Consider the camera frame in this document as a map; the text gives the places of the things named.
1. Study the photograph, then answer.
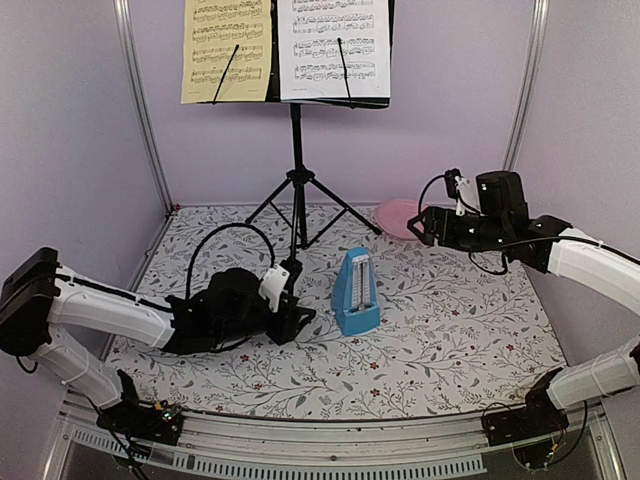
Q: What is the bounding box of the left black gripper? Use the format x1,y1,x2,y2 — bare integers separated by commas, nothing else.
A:
214,295,316,345

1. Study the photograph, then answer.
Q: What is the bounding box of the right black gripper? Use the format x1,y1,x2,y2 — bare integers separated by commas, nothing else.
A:
405,208,507,253

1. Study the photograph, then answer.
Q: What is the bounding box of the blue metronome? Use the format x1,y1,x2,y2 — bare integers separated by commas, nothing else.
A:
331,247,381,336

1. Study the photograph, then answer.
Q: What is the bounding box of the black music stand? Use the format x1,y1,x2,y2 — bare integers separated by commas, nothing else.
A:
194,0,396,251

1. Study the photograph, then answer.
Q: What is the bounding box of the white sheet music page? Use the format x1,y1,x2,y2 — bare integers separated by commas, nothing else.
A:
276,0,392,102

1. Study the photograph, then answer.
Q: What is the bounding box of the yellow sheet music page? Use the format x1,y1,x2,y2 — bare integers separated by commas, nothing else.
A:
181,0,272,104

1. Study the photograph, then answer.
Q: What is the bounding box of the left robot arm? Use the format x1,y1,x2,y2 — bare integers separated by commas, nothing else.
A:
1,247,316,434

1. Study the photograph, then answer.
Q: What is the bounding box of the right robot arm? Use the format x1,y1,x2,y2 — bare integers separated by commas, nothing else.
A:
407,169,639,436

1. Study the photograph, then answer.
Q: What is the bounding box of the pink plate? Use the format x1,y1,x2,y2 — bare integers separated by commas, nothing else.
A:
373,199,418,240

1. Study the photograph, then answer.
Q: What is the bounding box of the floral table mat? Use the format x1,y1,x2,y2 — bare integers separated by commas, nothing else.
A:
107,205,565,420

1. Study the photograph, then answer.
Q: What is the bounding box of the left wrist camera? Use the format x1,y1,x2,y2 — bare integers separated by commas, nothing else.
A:
258,258,302,313

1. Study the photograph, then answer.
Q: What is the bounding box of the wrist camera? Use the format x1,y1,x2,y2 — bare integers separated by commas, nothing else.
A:
444,168,475,216
258,258,302,313

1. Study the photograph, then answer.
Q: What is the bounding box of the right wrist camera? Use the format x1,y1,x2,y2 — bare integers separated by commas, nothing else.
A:
444,168,475,216

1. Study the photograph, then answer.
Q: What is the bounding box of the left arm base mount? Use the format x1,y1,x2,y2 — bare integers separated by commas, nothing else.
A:
96,370,184,446

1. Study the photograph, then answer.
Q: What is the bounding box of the front aluminium rail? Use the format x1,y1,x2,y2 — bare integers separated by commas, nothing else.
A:
41,392,633,479

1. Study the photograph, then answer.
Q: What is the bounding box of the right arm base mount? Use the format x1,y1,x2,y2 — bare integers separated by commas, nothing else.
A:
481,393,569,446

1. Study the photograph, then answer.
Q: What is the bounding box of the left aluminium frame post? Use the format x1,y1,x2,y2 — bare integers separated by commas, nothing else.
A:
113,0,174,216

